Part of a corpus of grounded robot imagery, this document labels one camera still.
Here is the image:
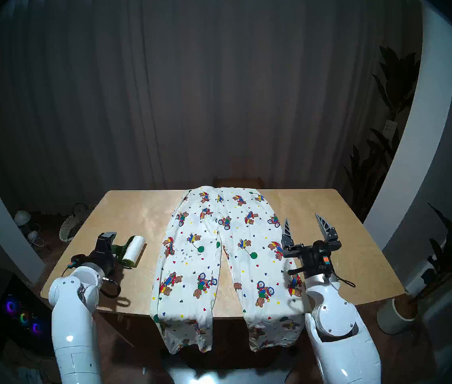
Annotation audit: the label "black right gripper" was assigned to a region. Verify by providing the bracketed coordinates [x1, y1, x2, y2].
[281, 213, 341, 280]

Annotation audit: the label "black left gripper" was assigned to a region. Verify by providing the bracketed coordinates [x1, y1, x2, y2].
[70, 232, 117, 278]

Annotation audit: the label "green handled lint roller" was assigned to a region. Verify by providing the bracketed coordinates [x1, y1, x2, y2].
[110, 235, 146, 268]

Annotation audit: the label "white bear print pants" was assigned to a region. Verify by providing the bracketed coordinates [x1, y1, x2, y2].
[149, 186, 306, 355]

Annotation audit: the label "woven basket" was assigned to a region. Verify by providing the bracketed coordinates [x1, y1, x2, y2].
[59, 203, 91, 242]

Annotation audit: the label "black computer with rgb fans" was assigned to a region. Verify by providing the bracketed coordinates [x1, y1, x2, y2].
[0, 263, 57, 352]

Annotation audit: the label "potted plant in white pot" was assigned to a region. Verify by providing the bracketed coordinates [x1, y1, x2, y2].
[377, 138, 452, 335]

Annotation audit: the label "grey robot torso base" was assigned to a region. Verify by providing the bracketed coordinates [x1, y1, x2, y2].
[166, 363, 290, 384]

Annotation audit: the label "grey pleated curtain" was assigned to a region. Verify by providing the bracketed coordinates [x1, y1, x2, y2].
[0, 0, 422, 212]

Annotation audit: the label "tall dark leafy plant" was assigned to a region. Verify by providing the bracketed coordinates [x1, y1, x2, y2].
[342, 45, 421, 222]

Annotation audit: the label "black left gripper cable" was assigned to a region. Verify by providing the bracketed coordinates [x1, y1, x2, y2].
[99, 276, 122, 299]

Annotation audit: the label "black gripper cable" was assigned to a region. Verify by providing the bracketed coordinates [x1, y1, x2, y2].
[326, 265, 356, 288]
[99, 276, 122, 299]

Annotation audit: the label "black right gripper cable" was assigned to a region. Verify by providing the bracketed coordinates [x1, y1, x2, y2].
[326, 265, 356, 288]

